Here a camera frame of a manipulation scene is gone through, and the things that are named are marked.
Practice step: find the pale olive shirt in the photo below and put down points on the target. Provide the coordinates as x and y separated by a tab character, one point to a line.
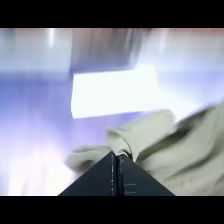
186	156

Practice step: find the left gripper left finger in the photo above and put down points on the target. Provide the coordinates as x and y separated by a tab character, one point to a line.
96	181

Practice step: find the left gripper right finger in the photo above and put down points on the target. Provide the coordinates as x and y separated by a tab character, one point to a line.
140	183

